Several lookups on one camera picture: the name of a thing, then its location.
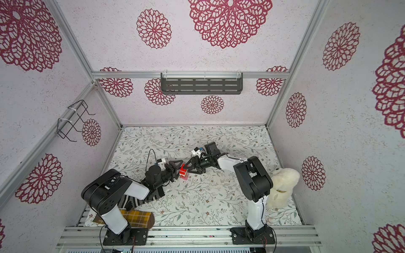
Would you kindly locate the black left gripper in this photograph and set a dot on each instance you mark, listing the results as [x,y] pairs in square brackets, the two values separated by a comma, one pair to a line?
[174,172]

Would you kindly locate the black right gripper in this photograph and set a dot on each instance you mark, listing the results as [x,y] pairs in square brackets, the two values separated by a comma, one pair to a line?
[198,162]

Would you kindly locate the red curved lego brick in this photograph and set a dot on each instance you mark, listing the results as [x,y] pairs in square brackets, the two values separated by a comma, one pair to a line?
[183,171]

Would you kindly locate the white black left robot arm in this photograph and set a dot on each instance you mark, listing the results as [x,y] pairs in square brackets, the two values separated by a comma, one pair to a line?
[104,194]

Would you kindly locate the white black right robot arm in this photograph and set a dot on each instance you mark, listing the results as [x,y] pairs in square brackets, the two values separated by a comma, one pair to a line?
[253,179]

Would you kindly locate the yellow brown plaid sock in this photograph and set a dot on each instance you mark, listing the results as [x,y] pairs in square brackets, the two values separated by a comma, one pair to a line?
[136,218]

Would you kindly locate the white plush toy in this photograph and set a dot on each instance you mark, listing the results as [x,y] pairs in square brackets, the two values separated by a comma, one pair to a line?
[284,180]

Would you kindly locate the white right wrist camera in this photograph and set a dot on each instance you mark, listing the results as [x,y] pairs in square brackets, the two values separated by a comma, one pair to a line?
[197,152]

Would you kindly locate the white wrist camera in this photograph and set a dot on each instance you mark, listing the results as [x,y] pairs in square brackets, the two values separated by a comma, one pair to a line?
[197,152]
[161,163]

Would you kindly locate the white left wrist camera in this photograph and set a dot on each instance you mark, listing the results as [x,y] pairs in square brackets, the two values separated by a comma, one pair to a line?
[161,163]

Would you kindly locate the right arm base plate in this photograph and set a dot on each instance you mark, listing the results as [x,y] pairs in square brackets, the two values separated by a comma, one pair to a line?
[247,236]

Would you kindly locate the dark grey wall shelf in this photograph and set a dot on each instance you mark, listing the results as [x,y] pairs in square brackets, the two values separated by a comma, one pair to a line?
[201,84]

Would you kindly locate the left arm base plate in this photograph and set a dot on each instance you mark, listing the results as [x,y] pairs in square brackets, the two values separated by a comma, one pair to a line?
[130,236]

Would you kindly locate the black wire wall rack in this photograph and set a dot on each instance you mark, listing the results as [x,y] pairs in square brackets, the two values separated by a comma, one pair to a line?
[66,125]

